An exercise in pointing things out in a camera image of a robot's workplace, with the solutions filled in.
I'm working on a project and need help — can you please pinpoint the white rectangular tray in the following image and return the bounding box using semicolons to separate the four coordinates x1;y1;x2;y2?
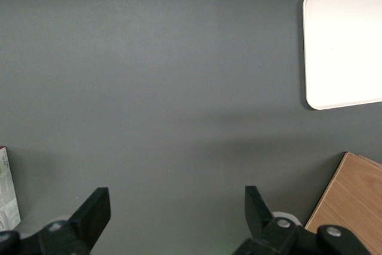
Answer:
302;0;382;110

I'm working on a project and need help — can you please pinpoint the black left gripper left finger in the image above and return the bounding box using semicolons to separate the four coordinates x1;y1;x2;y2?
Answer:
0;187;112;255

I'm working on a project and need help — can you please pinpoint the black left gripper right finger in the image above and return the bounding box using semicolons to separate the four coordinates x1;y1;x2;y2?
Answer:
232;185;372;255

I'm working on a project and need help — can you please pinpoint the wooden two-drawer cabinet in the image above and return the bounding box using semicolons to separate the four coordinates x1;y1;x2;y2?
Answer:
304;151;382;255

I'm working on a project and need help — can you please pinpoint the red tartan cookie box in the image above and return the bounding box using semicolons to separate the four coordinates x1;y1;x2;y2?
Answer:
0;146;22;232

